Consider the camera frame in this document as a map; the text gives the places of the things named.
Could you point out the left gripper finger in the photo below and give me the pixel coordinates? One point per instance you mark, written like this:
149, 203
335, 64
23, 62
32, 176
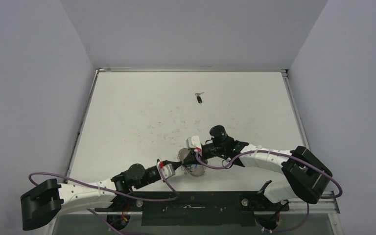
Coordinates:
176, 164
178, 170

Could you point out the aluminium frame rail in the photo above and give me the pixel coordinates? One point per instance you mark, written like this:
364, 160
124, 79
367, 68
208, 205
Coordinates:
324, 205

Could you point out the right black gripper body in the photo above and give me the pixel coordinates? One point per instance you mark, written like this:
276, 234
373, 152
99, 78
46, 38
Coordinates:
199, 154

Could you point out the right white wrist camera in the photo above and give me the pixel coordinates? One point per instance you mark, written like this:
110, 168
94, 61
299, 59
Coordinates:
194, 143

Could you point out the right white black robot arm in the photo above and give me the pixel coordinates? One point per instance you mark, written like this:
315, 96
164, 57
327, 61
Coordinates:
306, 177

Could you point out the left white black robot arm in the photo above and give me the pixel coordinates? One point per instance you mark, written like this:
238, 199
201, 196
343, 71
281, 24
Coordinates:
61, 195

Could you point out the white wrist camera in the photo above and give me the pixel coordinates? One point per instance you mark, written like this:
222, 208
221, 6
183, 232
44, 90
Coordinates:
194, 143
166, 169

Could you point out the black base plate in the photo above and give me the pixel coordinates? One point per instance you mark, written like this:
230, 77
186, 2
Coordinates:
198, 208

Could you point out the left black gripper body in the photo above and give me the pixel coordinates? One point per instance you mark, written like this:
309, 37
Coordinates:
152, 174

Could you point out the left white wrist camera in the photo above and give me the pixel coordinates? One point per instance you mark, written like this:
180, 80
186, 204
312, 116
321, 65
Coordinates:
166, 169

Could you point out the far key with black tag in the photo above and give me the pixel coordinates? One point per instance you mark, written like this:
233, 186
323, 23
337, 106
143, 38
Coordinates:
198, 97

